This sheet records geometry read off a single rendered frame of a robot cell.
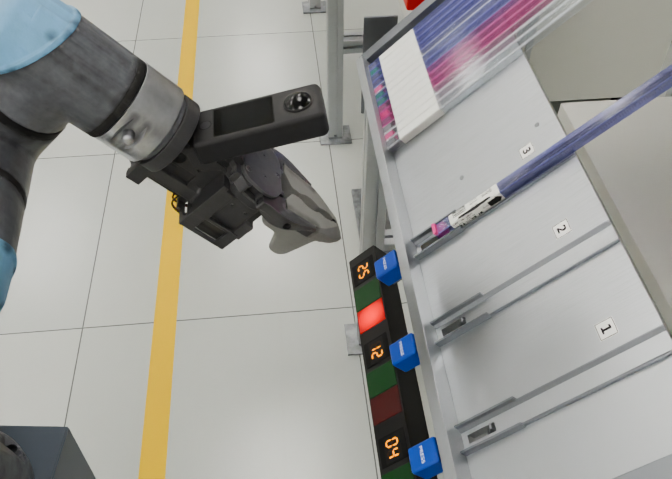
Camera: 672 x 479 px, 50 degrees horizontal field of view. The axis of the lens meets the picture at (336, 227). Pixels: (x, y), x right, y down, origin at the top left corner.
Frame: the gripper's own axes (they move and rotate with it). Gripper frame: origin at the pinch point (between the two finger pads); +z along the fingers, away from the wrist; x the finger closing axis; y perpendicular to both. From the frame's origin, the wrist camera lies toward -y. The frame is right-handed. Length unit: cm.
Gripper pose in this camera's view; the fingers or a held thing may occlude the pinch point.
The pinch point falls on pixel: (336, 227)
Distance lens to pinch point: 71.2
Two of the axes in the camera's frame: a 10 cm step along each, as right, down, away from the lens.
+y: -7.4, 5.2, 4.2
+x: 1.0, 7.1, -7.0
